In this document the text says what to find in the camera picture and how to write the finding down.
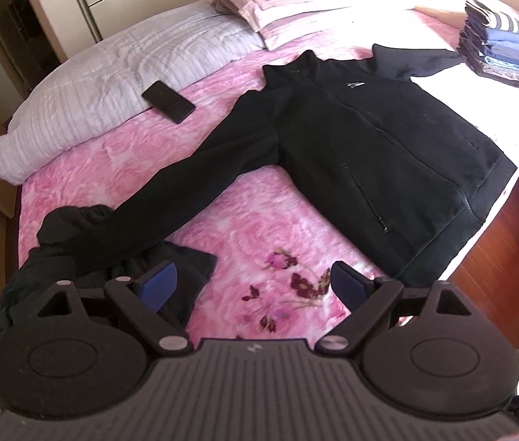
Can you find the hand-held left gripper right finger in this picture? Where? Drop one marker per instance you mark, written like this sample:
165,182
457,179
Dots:
351,287

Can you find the dark teal garment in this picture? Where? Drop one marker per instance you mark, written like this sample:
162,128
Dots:
57,225

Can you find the black phone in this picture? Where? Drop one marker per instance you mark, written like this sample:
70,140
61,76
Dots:
167,101

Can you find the white striped quilt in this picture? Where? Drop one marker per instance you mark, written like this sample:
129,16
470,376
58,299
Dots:
103,82

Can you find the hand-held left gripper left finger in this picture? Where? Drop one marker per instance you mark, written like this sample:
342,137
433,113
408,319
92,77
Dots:
158,280

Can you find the pink floral blanket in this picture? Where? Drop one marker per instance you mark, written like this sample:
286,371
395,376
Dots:
250,220

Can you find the black zip jacket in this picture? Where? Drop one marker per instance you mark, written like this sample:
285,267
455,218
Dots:
379,147

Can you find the stack of folded clothes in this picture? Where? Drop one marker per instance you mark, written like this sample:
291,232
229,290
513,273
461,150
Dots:
503,50

